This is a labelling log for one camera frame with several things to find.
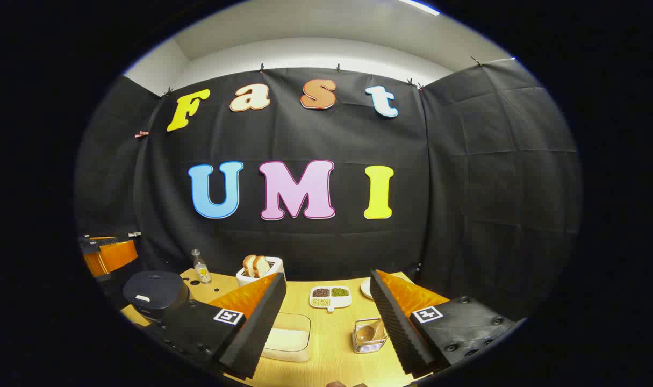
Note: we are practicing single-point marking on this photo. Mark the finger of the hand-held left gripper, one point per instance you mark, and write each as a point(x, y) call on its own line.
point(103, 244)
point(114, 258)

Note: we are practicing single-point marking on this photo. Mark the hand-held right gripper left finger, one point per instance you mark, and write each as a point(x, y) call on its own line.
point(259, 328)

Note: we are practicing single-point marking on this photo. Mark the clear plastic rice container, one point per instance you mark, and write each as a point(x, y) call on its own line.
point(288, 355)

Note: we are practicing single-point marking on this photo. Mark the white round plate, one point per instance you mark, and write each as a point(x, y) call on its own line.
point(366, 289)

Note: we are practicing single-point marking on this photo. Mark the clear chopstick holder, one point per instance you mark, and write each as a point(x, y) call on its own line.
point(369, 346)

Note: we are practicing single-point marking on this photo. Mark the toasted bread slice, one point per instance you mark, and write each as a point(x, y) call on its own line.
point(249, 265)
point(262, 266)

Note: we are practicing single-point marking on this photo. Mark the small glass bottle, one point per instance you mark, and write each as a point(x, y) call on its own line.
point(201, 271)

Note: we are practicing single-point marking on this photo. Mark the wooden spoon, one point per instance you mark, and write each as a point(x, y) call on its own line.
point(370, 330)

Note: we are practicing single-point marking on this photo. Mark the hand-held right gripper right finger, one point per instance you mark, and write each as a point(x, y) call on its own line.
point(396, 328)

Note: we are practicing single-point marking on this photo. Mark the white toaster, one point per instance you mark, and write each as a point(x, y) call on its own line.
point(275, 266)

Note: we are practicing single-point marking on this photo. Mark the black backdrop cloth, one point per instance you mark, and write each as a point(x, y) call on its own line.
point(305, 134)

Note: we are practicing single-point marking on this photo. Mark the black and silver rice cooker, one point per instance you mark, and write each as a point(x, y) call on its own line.
point(154, 293)

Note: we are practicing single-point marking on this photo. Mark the white divided dish of beans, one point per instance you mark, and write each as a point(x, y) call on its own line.
point(330, 298)

